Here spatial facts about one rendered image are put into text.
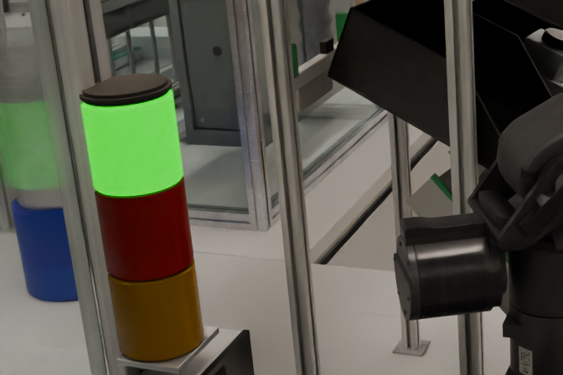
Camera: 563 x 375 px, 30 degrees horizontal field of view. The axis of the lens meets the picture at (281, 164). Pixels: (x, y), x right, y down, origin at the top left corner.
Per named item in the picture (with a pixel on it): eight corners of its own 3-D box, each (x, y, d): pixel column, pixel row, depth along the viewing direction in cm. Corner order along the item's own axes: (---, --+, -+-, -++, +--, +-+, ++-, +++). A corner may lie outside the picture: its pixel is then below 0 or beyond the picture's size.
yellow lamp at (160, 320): (219, 326, 63) (209, 250, 61) (178, 367, 58) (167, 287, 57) (147, 316, 65) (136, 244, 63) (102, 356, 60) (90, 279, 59)
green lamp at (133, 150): (199, 168, 59) (188, 84, 58) (154, 199, 55) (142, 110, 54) (124, 163, 61) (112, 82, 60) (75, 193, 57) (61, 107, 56)
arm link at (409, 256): (557, 120, 71) (384, 140, 71) (602, 156, 64) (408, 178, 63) (558, 273, 75) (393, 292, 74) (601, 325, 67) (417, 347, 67)
